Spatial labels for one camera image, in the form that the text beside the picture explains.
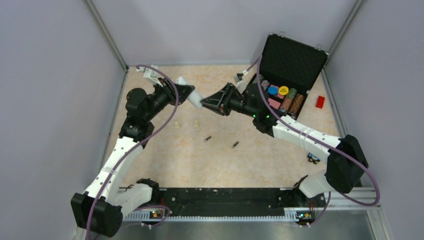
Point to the white remote control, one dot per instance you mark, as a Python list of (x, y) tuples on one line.
[(195, 97)]

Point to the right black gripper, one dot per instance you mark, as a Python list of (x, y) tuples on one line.
[(216, 102)]

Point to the yellow big blind chip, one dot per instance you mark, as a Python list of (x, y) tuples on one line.
[(283, 90)]

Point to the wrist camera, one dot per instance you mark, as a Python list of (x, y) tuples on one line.
[(238, 77), (150, 74)]

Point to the blue round chip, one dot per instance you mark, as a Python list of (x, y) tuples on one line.
[(273, 90)]

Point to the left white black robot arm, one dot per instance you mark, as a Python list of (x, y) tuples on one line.
[(101, 208)]

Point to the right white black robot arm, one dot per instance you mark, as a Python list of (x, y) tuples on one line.
[(343, 156)]

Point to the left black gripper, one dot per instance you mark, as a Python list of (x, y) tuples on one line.
[(168, 88)]

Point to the pink card deck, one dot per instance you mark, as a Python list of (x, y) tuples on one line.
[(274, 103)]

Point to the brown orange chip stack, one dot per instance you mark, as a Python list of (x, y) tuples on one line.
[(295, 106)]

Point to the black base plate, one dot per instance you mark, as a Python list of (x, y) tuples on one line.
[(233, 202)]

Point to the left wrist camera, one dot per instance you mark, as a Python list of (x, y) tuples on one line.
[(150, 74)]

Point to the black poker chip case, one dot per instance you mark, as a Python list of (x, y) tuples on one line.
[(287, 62)]

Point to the red toy brick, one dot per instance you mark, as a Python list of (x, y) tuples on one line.
[(320, 102)]

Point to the green red chip stack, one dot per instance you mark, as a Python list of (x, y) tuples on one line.
[(288, 100)]

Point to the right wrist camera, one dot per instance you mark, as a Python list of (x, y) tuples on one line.
[(238, 77)]

